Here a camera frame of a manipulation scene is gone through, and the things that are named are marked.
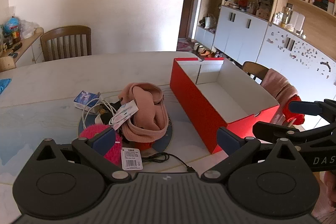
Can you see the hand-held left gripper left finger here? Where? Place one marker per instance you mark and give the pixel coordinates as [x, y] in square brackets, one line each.
[106, 138]

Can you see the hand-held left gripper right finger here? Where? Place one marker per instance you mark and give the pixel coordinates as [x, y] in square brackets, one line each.
[228, 138]

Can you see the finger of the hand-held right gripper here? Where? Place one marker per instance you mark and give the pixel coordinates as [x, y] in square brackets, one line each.
[304, 107]
[270, 129]

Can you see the hot pink fuzzy ball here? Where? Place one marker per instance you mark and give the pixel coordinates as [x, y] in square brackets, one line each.
[89, 132]

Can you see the white barcode tag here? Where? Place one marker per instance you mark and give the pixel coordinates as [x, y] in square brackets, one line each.
[131, 158]

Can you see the blue tissue pack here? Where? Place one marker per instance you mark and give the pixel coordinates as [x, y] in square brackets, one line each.
[85, 98]

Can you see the pink fleece hat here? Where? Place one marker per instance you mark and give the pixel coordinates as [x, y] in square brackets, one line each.
[147, 108]

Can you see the red cardboard box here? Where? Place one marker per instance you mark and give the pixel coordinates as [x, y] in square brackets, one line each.
[194, 98]

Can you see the person's right hand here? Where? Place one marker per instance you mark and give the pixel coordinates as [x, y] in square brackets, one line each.
[330, 187]

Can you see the red garment on chair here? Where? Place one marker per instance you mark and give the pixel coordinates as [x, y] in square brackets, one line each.
[295, 119]

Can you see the white printed paper tag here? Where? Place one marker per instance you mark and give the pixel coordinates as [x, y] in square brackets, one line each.
[126, 111]

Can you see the pink fringed scarf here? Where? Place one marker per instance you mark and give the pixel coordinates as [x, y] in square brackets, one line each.
[275, 85]

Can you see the round blue placemat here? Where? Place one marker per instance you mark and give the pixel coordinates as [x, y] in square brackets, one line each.
[165, 138]

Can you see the wooden chair with black seat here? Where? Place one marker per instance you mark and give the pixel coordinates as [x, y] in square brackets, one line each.
[253, 69]

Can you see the row of shoes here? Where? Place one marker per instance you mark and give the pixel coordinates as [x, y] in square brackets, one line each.
[202, 49]

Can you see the glass jar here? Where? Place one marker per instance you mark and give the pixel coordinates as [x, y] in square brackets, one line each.
[287, 15]

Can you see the patterned red rug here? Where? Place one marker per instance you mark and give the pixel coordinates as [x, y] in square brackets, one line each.
[183, 45]

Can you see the blue cloth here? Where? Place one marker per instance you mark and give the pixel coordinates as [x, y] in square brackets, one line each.
[4, 85]

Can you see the wooden slatted chair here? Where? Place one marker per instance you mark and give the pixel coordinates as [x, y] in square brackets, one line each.
[65, 29]

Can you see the white bag in niche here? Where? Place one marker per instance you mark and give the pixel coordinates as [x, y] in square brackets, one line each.
[210, 22]

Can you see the white wooden sideboard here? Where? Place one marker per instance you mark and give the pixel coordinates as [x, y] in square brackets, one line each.
[26, 48]

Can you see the white plastic bag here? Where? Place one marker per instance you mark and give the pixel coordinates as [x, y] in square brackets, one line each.
[27, 28]

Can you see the blue foil bag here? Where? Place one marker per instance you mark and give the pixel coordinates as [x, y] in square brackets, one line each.
[11, 24]

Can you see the white wall cabinet unit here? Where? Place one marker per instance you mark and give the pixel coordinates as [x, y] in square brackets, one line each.
[241, 32]

